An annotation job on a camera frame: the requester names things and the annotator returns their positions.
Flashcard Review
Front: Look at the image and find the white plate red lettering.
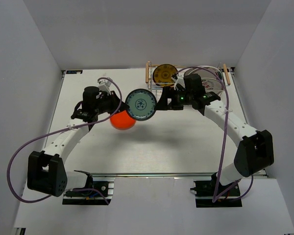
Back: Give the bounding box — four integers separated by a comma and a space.
201, 78, 223, 95

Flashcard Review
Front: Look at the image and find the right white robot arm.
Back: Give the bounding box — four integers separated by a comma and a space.
155, 74, 274, 195

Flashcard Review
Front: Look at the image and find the orange plate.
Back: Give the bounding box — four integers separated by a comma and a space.
110, 111, 136, 130

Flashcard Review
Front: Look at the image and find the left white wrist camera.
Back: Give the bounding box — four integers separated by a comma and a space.
98, 78, 112, 95

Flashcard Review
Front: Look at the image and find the metal wire dish rack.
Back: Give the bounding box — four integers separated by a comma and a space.
145, 61, 234, 99

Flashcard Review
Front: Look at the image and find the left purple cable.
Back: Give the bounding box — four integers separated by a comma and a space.
6, 77, 124, 205

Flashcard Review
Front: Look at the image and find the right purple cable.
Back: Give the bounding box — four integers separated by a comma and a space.
172, 66, 254, 203

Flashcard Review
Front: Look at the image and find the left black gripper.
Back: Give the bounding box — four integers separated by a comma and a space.
95, 91, 129, 115

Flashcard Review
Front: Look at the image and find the purple cable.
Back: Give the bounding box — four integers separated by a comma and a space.
6, 77, 124, 205
172, 66, 254, 203

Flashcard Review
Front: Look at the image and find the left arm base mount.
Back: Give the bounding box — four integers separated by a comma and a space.
62, 170, 115, 206

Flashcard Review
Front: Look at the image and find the blue patterned plate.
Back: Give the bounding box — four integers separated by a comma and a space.
125, 89, 157, 121

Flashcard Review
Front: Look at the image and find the yellow patterned plate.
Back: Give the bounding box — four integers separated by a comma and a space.
152, 64, 177, 87

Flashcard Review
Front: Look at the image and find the white plate green rim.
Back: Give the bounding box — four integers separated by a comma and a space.
184, 68, 223, 79

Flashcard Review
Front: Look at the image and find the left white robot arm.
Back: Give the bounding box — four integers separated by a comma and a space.
27, 86, 129, 197

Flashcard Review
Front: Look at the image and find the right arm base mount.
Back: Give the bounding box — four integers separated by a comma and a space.
190, 173, 242, 208

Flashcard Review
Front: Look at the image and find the black label sticker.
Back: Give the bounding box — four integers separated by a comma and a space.
66, 70, 83, 74

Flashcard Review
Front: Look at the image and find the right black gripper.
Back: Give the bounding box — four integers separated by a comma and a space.
154, 86, 194, 111

